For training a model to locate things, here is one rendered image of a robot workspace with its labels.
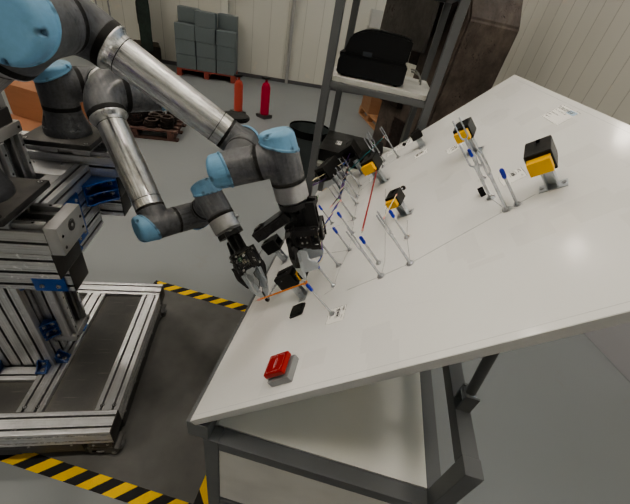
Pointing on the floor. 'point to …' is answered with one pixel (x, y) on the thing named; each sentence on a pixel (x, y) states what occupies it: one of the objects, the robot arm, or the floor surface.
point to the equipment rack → (380, 82)
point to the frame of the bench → (231, 442)
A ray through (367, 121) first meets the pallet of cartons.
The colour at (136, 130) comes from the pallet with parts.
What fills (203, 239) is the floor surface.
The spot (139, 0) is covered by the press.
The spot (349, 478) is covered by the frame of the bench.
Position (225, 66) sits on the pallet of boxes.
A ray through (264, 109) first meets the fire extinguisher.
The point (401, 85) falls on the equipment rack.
